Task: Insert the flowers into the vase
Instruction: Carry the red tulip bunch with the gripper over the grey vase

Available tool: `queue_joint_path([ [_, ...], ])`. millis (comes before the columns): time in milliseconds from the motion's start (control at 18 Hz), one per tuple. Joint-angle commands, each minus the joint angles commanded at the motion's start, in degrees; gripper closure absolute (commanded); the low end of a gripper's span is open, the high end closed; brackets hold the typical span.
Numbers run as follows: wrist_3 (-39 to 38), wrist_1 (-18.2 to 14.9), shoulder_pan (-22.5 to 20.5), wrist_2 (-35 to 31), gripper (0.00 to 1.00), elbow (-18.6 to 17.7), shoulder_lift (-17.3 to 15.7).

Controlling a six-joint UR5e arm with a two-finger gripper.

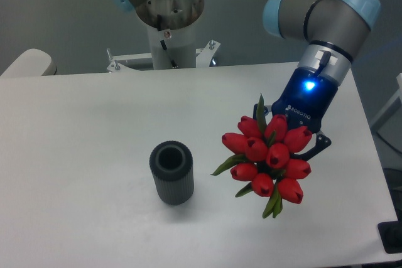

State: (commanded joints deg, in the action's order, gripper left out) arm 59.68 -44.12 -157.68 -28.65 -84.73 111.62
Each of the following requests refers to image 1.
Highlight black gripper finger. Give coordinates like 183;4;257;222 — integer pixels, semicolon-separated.
290;131;332;161
253;104;271;120

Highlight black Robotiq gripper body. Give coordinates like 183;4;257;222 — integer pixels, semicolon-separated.
271;68;338;131

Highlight red tulip bouquet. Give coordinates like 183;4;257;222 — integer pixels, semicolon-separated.
213;98;313;218

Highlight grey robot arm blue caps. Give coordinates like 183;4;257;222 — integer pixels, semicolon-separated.
113;0;381;160

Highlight dark grey ribbed vase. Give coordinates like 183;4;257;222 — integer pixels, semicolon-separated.
149;141;194;205

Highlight black device at table edge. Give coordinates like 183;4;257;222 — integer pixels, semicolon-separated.
378;221;401;254

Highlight beige chair back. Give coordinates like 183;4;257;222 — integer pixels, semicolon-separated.
1;48;57;79

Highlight white metal base frame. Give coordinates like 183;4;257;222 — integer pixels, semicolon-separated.
106;40;221;73

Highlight black cable on pedestal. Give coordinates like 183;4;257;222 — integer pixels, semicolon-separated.
156;14;178;70

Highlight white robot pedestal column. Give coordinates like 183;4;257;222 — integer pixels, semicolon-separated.
146;25;196;70

